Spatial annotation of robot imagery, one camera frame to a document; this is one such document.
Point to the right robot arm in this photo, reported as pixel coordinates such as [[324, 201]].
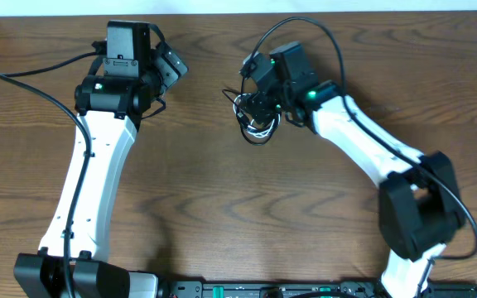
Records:
[[418, 208]]

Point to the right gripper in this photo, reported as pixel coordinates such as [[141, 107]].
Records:
[[256, 105]]

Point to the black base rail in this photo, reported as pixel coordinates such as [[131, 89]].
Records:
[[199, 289]]

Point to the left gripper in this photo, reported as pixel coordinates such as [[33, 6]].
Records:
[[171, 74]]

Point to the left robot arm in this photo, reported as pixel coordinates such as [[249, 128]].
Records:
[[127, 76]]

